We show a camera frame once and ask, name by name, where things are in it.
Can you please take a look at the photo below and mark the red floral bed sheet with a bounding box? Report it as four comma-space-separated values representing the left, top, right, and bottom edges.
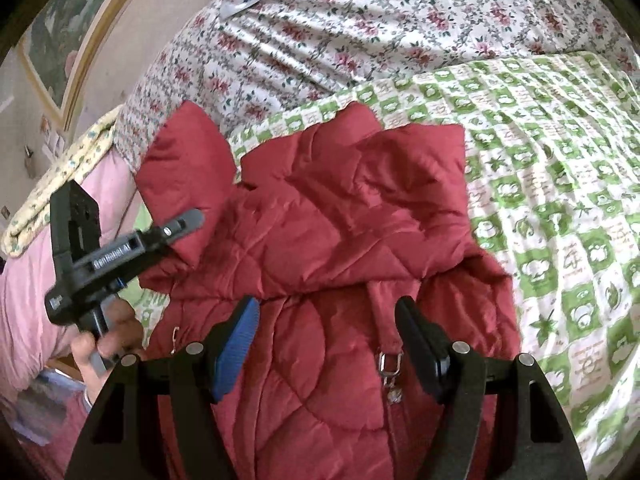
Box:
115, 0, 636, 171

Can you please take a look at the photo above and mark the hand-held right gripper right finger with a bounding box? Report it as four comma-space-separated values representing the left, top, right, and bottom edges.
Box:
395, 296, 588, 480

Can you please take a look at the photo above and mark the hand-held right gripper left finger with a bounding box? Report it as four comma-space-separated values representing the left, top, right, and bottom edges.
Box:
64, 296, 261, 480

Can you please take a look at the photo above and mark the red quilted blanket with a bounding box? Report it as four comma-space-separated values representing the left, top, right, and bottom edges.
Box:
135, 100, 523, 480

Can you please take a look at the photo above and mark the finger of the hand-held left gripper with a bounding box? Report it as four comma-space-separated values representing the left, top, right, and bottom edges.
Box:
141, 209, 205, 257

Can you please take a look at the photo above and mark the pink pillow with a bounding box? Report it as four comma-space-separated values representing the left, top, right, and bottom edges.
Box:
0, 150, 146, 401

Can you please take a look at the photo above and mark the yellow patterned pillow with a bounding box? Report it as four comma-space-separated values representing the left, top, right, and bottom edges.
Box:
2, 105, 126, 258

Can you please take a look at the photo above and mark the person's left hand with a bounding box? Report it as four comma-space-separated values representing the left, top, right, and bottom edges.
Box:
70, 298, 149, 408

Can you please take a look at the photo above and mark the green patterned blanket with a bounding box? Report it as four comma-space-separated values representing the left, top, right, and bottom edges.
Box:
135, 50, 640, 471

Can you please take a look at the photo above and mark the framed wall picture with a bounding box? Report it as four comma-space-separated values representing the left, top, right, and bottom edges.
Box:
17, 0, 166, 126

